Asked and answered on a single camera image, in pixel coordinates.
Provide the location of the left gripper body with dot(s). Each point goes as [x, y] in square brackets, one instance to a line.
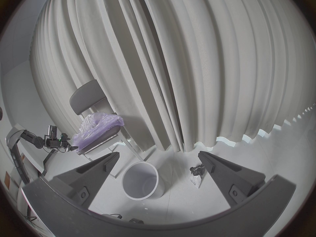
[60, 146]

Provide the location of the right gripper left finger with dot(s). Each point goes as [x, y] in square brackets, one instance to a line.
[93, 174]

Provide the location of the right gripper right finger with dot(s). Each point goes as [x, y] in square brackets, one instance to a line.
[227, 176]

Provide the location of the black plastic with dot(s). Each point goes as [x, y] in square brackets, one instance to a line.
[197, 170]

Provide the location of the clear printed wrapper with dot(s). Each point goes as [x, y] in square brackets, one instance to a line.
[196, 181]

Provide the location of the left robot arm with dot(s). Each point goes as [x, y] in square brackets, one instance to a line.
[37, 141]

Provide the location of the white trash bin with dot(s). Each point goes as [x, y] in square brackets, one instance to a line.
[159, 184]

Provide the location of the grey white chair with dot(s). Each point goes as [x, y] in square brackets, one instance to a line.
[84, 97]

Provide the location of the white curtain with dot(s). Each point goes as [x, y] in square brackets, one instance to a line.
[197, 58]

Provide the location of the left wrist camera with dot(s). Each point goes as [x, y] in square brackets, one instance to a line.
[64, 137]

